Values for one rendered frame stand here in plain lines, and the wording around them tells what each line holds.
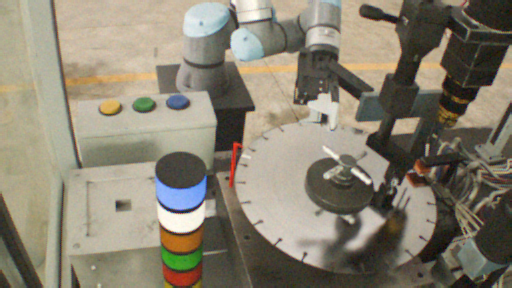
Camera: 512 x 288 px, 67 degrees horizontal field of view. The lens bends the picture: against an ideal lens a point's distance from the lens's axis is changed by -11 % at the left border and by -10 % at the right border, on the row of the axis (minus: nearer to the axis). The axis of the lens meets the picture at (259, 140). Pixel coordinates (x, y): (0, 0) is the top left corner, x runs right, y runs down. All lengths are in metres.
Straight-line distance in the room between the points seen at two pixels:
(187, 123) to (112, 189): 0.22
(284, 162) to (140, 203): 0.24
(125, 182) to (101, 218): 0.08
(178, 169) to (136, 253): 0.30
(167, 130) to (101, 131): 0.13
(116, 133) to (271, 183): 0.33
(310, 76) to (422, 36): 0.34
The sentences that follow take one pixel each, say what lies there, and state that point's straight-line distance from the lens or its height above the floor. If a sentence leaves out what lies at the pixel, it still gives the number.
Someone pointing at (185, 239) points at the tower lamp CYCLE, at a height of 1.09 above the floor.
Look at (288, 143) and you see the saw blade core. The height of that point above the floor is 0.95.
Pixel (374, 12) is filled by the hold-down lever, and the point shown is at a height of 1.21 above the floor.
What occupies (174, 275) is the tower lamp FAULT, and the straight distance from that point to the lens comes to 0.47.
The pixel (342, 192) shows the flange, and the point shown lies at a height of 0.96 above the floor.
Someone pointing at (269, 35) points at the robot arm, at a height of 1.01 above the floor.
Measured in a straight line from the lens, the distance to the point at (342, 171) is 0.65.
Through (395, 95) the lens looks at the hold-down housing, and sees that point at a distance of 0.63.
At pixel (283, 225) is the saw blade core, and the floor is 0.95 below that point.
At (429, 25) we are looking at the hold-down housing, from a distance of 0.59.
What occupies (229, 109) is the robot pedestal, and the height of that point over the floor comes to 0.74.
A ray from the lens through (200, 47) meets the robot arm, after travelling 1.12.
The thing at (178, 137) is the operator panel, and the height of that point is 0.86.
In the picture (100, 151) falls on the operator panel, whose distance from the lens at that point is 0.88.
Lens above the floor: 1.42
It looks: 39 degrees down
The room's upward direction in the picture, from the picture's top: 9 degrees clockwise
